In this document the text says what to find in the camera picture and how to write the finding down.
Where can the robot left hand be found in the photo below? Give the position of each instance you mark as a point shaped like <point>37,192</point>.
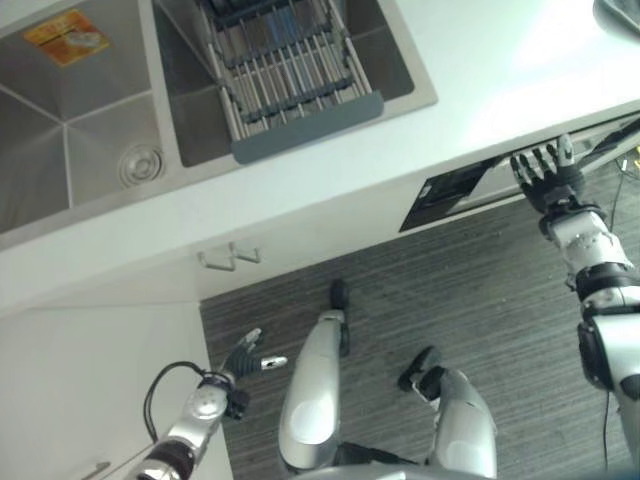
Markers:
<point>242,358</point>

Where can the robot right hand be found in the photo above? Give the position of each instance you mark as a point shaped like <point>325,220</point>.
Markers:
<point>545,172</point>

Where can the robot right arm silver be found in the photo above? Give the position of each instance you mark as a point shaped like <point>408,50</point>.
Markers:
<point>595,280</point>

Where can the robot left arm silver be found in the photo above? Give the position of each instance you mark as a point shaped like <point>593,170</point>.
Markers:
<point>192,415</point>

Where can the robot left leg silver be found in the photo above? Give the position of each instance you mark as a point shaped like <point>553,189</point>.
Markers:
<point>315,385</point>

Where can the robot leg silver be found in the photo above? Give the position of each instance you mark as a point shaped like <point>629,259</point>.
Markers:
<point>315,385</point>
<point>450,405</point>

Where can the robot right leg silver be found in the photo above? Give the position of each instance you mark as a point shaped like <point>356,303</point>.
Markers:
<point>450,405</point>

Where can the round sink drain strainer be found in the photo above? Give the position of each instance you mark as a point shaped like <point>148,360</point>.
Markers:
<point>140,163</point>

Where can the grey sink drying rack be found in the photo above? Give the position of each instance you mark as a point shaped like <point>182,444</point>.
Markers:
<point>287,80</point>

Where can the stainless steel double sink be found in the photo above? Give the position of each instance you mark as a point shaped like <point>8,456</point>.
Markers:
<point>100,100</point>

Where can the orange sticker label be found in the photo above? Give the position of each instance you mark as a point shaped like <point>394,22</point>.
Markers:
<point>66,37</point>

